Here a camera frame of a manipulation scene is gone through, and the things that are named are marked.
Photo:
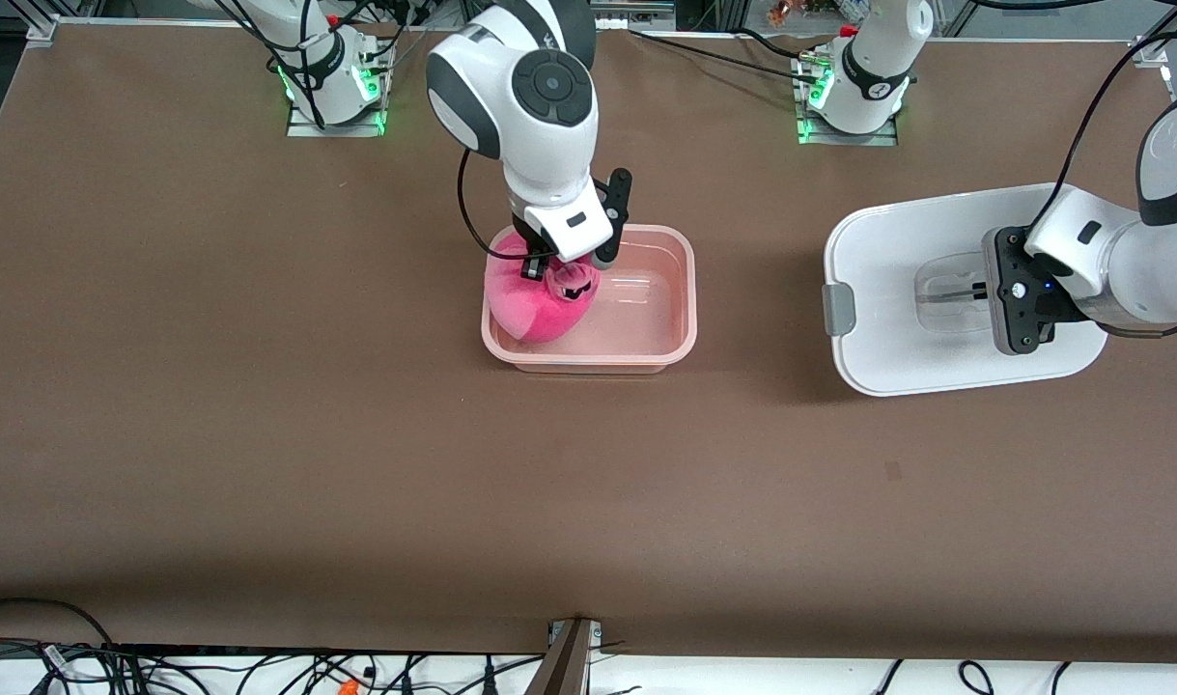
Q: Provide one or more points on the white box lid grey clips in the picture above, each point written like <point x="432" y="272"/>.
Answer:
<point x="887" y="290"/>

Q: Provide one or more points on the pink plush toy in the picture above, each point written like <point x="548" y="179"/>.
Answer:
<point x="530" y="309"/>

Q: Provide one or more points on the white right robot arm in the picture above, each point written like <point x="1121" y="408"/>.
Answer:
<point x="549" y="145"/>

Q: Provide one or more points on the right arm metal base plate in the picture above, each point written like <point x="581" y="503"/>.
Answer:
<point x="332" y="130"/>

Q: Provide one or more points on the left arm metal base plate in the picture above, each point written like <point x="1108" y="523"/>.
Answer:
<point x="849" y="141"/>

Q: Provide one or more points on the copper coloured object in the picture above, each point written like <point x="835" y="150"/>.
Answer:
<point x="779" y="12"/>

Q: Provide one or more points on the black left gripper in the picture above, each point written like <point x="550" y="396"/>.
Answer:
<point x="980" y="291"/>

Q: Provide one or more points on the aluminium frame profile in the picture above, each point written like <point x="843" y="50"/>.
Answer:
<point x="1150" y="50"/>
<point x="42" y="29"/>

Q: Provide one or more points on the white power strip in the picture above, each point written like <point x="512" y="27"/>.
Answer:
<point x="636" y="17"/>

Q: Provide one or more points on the pink plastic storage box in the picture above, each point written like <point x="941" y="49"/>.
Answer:
<point x="646" y="328"/>

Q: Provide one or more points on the grey metal bracket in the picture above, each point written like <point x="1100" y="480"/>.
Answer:
<point x="567" y="666"/>

